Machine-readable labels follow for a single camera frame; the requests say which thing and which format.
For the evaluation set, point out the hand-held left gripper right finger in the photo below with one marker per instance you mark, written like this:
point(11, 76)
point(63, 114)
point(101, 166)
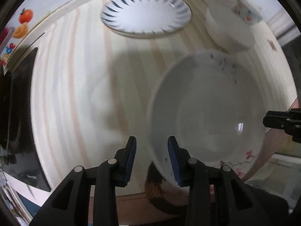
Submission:
point(173, 160)

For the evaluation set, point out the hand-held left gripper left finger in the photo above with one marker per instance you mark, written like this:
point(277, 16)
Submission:
point(130, 160)

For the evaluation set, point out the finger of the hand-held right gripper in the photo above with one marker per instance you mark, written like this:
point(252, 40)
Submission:
point(276, 121)

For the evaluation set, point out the large white floral bowl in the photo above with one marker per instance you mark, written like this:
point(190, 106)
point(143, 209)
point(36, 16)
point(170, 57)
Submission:
point(207, 113)

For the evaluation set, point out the plain white bowl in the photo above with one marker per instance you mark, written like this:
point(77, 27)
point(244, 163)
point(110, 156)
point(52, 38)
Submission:
point(225, 28)

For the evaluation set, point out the white plate with blue dashes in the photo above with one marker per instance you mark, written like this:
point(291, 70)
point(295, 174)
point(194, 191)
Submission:
point(145, 11)

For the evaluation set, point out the dark cloth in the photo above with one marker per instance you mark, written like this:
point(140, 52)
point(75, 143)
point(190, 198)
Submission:
point(268, 204)

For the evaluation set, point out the striped tablecloth with cat print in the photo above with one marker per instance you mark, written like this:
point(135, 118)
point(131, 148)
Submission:
point(82, 75)

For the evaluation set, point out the black flat appliance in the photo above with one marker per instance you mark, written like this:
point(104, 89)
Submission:
point(21, 122)

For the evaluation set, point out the fruit wall poster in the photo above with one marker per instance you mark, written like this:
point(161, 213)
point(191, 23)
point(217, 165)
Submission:
point(21, 23)

